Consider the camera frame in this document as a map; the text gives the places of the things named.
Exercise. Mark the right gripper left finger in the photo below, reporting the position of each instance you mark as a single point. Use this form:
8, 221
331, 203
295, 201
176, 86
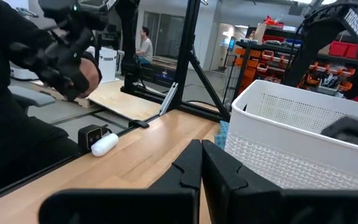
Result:
166, 205

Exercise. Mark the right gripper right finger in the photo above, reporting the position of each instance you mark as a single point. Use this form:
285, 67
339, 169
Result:
244, 202

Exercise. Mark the black background robot arm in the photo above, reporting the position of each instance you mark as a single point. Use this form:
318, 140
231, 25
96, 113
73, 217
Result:
129, 46

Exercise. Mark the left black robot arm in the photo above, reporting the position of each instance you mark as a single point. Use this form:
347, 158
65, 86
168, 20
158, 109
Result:
322, 28

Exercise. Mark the white perforated plastic basket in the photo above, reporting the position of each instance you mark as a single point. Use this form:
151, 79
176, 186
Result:
291, 149

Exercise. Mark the red storage bin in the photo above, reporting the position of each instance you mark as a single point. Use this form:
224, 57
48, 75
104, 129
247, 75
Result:
352, 51
337, 48

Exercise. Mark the teal patterned cloth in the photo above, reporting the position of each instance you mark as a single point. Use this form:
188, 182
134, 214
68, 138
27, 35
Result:
222, 135

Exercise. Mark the white small object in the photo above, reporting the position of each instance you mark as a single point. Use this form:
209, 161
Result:
104, 144

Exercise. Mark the background wooden table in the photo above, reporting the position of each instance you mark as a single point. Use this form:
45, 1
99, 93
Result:
123, 101

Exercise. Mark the black shelving with orange bins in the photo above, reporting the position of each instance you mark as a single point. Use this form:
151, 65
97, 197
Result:
259, 62

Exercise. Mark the tan cardboard box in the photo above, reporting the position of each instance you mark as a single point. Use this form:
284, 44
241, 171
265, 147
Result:
259, 32

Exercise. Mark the person's hand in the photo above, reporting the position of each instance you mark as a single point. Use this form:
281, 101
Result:
92, 76

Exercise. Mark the white box with black logo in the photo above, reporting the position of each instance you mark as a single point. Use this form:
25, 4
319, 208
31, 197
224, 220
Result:
107, 67

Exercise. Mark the tablet with blue screen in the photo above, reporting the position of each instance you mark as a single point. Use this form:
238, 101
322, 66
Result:
231, 43

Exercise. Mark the seated person by window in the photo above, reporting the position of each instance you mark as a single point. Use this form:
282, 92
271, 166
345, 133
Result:
146, 48

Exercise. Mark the low white object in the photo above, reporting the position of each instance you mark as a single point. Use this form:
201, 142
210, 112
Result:
23, 74

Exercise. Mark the black frame clamp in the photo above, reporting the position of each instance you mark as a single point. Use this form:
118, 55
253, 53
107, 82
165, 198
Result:
138, 124

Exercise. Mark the small black table camera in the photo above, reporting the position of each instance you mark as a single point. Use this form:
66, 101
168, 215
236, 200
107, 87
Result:
89, 137

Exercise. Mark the silver angle bracket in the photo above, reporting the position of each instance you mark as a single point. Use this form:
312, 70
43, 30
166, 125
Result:
168, 99

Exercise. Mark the black metal rig frame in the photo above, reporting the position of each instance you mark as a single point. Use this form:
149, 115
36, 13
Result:
186, 46

